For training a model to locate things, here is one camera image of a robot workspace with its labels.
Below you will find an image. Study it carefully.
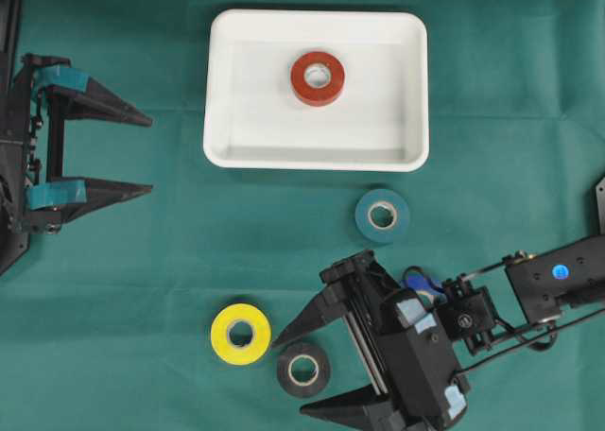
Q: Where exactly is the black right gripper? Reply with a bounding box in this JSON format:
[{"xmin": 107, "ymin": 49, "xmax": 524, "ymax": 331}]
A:
[{"xmin": 271, "ymin": 250, "xmax": 495, "ymax": 430}]

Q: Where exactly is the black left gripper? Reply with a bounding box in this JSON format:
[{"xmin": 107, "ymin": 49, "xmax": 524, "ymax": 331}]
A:
[{"xmin": 1, "ymin": 54, "xmax": 153, "ymax": 233}]

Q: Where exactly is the black tape roll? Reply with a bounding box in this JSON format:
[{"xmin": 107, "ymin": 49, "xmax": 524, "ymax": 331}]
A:
[{"xmin": 277, "ymin": 342, "xmax": 331, "ymax": 399}]

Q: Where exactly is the red tape roll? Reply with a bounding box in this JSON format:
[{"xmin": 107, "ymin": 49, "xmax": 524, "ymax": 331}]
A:
[{"xmin": 290, "ymin": 51, "xmax": 345, "ymax": 107}]

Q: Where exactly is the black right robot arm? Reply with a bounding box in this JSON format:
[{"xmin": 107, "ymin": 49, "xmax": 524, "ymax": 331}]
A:
[{"xmin": 276, "ymin": 235, "xmax": 604, "ymax": 430}]

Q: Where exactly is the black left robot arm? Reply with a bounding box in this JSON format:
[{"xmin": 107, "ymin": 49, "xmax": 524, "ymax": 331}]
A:
[{"xmin": 1, "ymin": 0, "xmax": 152, "ymax": 271}]

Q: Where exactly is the yellow tape roll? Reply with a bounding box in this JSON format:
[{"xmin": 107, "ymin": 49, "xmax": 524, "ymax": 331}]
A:
[{"xmin": 210, "ymin": 302, "xmax": 271, "ymax": 366}]

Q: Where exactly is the blue tape roll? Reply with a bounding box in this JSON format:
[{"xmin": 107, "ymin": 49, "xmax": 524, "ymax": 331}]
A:
[{"xmin": 401, "ymin": 266, "xmax": 445, "ymax": 302}]

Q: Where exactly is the teal green tape roll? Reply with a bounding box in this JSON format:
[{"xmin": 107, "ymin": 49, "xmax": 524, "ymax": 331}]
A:
[{"xmin": 354, "ymin": 189, "xmax": 410, "ymax": 244}]

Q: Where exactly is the white plastic tray case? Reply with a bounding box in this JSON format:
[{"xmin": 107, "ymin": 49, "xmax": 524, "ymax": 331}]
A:
[{"xmin": 202, "ymin": 9, "xmax": 430, "ymax": 173}]

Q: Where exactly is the green table cloth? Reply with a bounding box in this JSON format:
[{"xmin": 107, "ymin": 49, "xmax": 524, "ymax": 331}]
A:
[{"xmin": 1, "ymin": 0, "xmax": 604, "ymax": 430}]

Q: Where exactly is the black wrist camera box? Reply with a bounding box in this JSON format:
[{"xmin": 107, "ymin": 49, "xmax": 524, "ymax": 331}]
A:
[{"xmin": 377, "ymin": 288, "xmax": 470, "ymax": 430}]

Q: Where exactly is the grey right base plate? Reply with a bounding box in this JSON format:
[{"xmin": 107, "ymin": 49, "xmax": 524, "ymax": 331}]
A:
[{"xmin": 595, "ymin": 177, "xmax": 605, "ymax": 235}]

